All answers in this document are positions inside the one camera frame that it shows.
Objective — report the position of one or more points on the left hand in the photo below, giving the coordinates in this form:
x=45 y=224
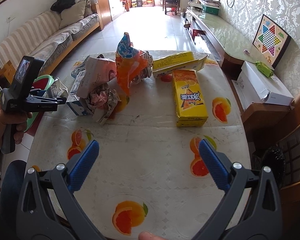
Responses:
x=8 y=119

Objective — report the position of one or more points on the blue grey snack packet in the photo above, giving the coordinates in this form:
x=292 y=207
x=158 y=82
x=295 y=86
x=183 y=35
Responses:
x=78 y=67

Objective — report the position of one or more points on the white cardboard box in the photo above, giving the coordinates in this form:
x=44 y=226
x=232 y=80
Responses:
x=253 y=87

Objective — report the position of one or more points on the yellow drink carton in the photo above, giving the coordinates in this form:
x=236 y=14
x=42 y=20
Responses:
x=189 y=102

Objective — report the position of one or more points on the striped covered wooden sofa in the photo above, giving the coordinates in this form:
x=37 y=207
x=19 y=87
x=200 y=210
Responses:
x=40 y=37

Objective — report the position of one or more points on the beige cushion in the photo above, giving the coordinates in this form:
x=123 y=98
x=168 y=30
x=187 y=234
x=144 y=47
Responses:
x=73 y=14

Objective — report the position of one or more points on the orange print tablecloth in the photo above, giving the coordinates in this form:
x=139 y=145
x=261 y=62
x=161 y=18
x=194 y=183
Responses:
x=144 y=157

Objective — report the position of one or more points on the green folded pouch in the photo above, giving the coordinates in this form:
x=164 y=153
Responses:
x=264 y=69

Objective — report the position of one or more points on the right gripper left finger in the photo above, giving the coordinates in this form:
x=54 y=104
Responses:
x=47 y=208

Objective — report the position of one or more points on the long yellow box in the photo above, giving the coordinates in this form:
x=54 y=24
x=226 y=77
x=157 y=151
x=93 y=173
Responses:
x=186 y=60

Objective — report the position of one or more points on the blue white milk carton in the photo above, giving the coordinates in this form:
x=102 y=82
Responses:
x=75 y=103

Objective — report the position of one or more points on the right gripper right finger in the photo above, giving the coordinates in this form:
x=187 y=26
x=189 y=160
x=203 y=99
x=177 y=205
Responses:
x=262 y=214

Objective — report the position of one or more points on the long tv cabinet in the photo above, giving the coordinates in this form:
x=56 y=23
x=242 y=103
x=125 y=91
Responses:
x=231 y=45

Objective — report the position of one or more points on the pink brown paper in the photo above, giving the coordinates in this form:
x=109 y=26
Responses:
x=101 y=102

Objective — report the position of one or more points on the right hand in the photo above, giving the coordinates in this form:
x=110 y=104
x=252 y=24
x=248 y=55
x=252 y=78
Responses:
x=145 y=235

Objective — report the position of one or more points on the black clothes pile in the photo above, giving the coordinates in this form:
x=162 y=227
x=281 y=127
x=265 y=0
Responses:
x=61 y=5

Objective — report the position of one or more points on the chinese checkers board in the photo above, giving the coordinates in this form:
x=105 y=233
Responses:
x=271 y=41

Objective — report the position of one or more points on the green box on cabinet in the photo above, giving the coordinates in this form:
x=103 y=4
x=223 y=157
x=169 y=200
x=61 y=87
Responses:
x=211 y=9

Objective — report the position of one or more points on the orange blue snack bag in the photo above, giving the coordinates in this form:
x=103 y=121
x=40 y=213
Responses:
x=132 y=65

